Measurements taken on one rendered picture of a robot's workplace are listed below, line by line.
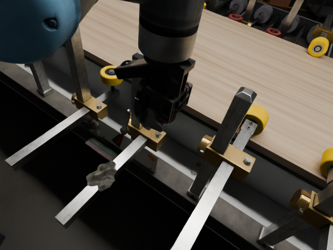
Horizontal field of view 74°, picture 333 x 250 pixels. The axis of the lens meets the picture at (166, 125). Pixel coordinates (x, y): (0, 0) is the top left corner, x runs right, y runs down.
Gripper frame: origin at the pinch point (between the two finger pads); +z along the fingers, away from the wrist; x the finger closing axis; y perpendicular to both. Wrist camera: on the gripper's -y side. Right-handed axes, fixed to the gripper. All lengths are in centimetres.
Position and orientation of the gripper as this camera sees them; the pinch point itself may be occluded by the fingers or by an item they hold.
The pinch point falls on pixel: (147, 123)
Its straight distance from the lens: 52.4
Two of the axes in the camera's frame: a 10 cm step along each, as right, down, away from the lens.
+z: -1.3, 6.6, 7.4
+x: 5.7, -5.6, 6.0
